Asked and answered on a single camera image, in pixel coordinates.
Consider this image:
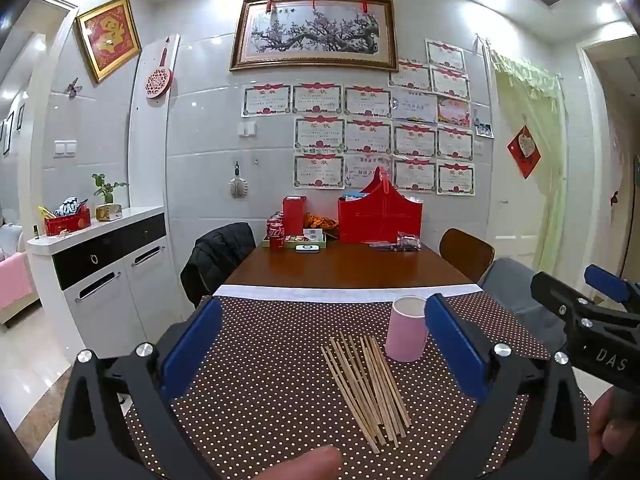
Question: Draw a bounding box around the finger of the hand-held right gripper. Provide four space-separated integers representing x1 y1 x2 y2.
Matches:
584 264 640 311
530 271 601 323

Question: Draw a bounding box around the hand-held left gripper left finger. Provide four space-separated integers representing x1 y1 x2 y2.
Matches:
55 296 224 480

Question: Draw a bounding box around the wooden chair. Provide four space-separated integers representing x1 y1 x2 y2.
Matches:
439 228 496 285

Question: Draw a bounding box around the hanging brush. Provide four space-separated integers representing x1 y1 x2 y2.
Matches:
227 160 247 201

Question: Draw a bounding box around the pink paper cup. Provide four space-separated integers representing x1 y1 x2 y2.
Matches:
384 295 431 363

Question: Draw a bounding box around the blue white patterned cloth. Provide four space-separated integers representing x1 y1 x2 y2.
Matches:
54 196 89 217

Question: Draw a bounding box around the brown polka-dot tablecloth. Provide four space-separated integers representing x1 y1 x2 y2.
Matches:
122 294 593 480

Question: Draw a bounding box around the orange snack bag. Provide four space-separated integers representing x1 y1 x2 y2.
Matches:
303 212 340 235

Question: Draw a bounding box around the gold framed red calligraphy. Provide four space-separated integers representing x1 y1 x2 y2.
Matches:
74 0 143 84

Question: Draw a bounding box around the red cola can pack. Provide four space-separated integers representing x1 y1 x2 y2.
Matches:
266 214 286 252

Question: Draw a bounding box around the framed blossom painting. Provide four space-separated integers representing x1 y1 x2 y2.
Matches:
229 0 399 73

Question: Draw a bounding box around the red gift bag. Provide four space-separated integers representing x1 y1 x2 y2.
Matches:
337 166 424 245

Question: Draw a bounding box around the round red hanging ornament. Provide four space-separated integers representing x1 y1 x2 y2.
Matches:
145 45 173 101

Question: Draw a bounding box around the red diamond wall decoration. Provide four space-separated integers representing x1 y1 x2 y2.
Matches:
506 125 542 180

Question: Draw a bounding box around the white door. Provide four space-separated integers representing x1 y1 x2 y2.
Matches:
487 75 541 268

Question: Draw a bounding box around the red tin box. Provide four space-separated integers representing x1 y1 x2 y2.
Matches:
44 207 92 235

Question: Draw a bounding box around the small potted plant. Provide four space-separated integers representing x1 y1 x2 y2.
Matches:
91 173 130 222

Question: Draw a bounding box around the pink cloth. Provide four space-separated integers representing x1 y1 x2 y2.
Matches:
0 252 33 311

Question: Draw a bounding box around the person's right hand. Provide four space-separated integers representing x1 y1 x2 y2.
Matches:
589 389 640 467

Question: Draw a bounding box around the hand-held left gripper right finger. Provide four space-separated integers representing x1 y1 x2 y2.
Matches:
424 292 591 480

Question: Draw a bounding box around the white black sideboard cabinet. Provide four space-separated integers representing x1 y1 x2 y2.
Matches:
27 205 176 361

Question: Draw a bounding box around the black jacket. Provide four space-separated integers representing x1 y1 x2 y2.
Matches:
180 222 257 311

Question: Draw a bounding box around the person's left hand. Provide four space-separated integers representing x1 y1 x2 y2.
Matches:
270 446 346 480

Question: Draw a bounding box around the green curtain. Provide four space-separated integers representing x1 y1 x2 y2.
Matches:
489 50 568 273

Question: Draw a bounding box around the white cloth strip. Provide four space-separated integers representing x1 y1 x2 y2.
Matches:
214 283 482 304

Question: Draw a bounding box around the pile of wooden chopsticks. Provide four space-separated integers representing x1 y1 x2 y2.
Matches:
320 331 412 456

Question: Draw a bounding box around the wall of award certificates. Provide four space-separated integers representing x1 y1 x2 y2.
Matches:
241 38 476 196

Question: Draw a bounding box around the grey garment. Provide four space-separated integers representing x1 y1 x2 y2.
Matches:
477 257 568 346

